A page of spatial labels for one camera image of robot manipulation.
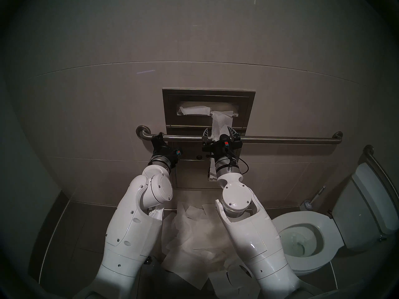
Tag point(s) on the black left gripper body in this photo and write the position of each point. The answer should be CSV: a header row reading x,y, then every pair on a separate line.
x,y
163,152

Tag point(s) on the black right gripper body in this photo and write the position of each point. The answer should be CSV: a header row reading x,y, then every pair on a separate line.
x,y
219,150

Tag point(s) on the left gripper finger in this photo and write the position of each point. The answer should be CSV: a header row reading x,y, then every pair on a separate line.
x,y
160,136

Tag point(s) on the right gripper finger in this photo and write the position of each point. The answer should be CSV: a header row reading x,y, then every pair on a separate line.
x,y
208,135
233,135

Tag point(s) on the white paper toilet seat cover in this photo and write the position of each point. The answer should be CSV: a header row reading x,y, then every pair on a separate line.
x,y
221,121

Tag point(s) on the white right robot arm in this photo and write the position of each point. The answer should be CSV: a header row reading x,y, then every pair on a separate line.
x,y
249,239

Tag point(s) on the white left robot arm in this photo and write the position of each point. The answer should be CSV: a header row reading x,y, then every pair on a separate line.
x,y
134,223

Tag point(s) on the white toilet paper roll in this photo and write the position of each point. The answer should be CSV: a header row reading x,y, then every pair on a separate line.
x,y
212,170

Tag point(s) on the heap of paper seat covers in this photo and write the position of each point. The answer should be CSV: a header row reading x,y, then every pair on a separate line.
x,y
199,239

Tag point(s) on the toilet brush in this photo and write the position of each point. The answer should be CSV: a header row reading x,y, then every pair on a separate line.
x,y
311,200

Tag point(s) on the large flat paper seat cover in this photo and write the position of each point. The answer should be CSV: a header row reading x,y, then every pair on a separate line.
x,y
184,270

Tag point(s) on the seat cover with oval cutout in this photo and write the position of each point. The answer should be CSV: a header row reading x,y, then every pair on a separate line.
x,y
221,282

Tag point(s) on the white ceramic toilet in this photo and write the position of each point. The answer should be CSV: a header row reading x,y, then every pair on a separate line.
x,y
364,214

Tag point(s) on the long steel grab bar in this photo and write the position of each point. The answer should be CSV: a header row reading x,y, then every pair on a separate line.
x,y
280,139

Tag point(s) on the short steel grab bar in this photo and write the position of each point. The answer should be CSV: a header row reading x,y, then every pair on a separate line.
x,y
383,173

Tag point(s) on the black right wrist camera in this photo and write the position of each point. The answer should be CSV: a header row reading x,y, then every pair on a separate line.
x,y
227,144

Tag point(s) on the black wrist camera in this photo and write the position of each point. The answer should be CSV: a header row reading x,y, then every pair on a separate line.
x,y
177,152
227,144

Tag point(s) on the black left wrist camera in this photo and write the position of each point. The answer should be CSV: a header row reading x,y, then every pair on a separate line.
x,y
177,152

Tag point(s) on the stainless steel wall dispenser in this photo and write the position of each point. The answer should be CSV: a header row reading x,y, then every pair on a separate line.
x,y
190,177

